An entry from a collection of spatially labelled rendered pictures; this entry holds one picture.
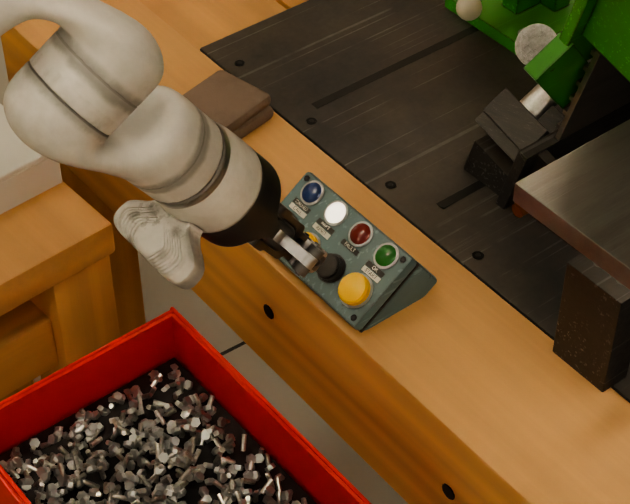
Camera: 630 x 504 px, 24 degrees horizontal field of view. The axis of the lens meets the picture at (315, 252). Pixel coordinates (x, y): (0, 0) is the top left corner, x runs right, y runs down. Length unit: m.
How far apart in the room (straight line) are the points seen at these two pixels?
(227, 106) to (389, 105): 0.17
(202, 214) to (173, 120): 0.09
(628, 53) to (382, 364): 0.33
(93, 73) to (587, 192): 0.38
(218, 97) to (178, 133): 0.50
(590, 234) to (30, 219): 0.64
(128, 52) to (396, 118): 0.62
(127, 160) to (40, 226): 0.51
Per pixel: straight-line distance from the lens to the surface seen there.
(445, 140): 1.47
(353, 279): 1.26
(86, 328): 1.53
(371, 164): 1.44
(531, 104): 1.38
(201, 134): 1.00
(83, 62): 0.92
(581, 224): 1.05
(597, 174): 1.09
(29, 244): 1.45
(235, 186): 1.03
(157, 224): 1.07
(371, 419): 1.31
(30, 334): 1.51
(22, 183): 1.48
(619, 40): 1.23
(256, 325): 1.42
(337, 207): 1.31
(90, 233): 1.45
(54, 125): 0.92
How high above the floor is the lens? 1.83
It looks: 44 degrees down
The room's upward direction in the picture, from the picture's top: straight up
